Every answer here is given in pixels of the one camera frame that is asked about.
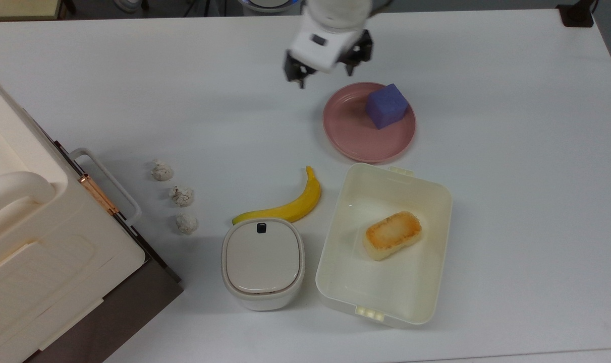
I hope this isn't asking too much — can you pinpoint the wooden furniture piece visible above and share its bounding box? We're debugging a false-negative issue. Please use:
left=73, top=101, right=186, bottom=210
left=0, top=0, right=76, bottom=22

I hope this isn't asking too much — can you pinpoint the white lidded square container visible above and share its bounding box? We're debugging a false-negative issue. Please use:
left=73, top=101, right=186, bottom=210
left=221, top=218, right=306, bottom=312

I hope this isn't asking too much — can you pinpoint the yellow banana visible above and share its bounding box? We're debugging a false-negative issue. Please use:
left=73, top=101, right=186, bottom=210
left=232, top=165, right=322, bottom=226

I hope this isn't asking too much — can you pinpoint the toasted bread loaf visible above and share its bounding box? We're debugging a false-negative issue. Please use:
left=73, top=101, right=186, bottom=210
left=363, top=211, right=422, bottom=262

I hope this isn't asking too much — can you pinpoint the white crumpled paper ball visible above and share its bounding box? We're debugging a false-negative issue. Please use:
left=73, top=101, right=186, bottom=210
left=150, top=159, right=174, bottom=182
left=169, top=185, right=195, bottom=208
left=176, top=213, right=199, bottom=235

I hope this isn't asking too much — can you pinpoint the dark brown table clamp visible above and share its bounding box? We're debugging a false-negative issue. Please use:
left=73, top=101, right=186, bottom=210
left=557, top=0, right=599, bottom=28

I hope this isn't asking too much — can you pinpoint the cream rectangular plastic tub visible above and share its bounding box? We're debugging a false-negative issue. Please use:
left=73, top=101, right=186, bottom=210
left=315, top=163, right=454, bottom=329

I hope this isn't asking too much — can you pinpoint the purple foam cube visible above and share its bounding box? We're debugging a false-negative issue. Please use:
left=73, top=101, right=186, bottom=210
left=365, top=83, right=410, bottom=130

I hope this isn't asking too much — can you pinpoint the pink round plate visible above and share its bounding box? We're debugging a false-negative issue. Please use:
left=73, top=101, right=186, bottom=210
left=322, top=82, right=417, bottom=164

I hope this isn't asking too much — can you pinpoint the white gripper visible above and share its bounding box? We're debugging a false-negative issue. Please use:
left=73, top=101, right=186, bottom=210
left=284, top=16, right=374, bottom=89

